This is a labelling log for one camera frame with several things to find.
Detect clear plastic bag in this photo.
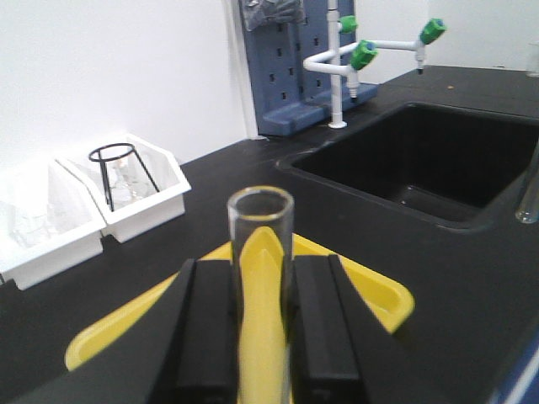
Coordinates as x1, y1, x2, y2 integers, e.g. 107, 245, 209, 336
240, 0, 306, 31

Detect blue pegboard drying rack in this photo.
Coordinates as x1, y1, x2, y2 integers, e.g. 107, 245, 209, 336
237, 0, 379, 136

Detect glass flask in right bin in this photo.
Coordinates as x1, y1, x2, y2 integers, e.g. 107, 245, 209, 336
112, 162, 146, 205

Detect white bin right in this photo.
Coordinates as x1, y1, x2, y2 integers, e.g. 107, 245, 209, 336
56, 133, 191, 242

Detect white lab faucet green knobs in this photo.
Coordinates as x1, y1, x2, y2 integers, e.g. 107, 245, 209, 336
302, 1, 447, 130

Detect black lab sink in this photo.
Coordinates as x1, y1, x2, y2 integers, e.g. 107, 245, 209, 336
280, 103, 538, 229

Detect white bin middle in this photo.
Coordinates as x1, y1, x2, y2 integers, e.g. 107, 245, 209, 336
1, 161, 105, 290

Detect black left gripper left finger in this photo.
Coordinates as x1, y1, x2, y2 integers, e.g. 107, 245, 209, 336
16, 259, 238, 403

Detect short glass test tube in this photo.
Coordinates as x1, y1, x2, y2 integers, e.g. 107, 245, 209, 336
227, 185, 294, 403

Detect white bin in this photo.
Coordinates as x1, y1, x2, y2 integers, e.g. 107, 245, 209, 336
1, 161, 105, 290
56, 133, 191, 242

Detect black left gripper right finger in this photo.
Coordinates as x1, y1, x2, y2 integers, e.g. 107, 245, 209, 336
291, 255, 500, 403

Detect black wire tripod stand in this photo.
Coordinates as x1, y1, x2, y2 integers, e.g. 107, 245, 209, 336
88, 142, 160, 211

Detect tall glass test tube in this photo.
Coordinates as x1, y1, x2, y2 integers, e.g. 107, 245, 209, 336
515, 145, 538, 224

